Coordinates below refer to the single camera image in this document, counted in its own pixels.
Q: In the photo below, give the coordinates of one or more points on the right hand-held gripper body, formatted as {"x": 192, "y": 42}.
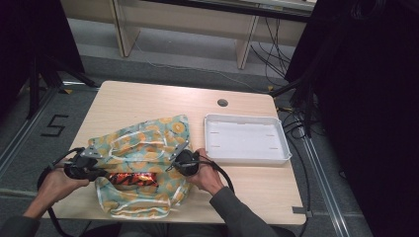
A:
{"x": 187, "y": 163}

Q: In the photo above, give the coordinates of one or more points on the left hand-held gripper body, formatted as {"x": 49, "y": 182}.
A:
{"x": 82, "y": 166}

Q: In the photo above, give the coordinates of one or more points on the fruit-print fabric bag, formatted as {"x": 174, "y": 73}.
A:
{"x": 145, "y": 148}

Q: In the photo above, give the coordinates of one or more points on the red orange snack packet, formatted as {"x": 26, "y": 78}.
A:
{"x": 133, "y": 179}

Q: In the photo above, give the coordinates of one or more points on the person's right hand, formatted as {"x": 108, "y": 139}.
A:
{"x": 206, "y": 176}

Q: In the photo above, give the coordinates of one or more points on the person's left hand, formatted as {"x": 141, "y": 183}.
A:
{"x": 57, "y": 186}

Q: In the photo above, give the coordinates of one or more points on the white plastic tray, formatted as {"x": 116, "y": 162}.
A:
{"x": 245, "y": 140}

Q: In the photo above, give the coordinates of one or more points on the black tripod stand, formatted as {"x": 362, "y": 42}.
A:
{"x": 303, "y": 95}
{"x": 39, "y": 82}

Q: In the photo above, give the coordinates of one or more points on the grey tape strip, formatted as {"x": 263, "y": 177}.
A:
{"x": 301, "y": 210}

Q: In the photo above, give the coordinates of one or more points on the black curtain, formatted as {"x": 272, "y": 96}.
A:
{"x": 33, "y": 36}
{"x": 365, "y": 98}

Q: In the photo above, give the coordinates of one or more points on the light wooden desk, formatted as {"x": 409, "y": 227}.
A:
{"x": 184, "y": 23}

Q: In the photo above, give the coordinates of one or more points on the metal floor rail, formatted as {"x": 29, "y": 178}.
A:
{"x": 23, "y": 131}
{"x": 326, "y": 187}

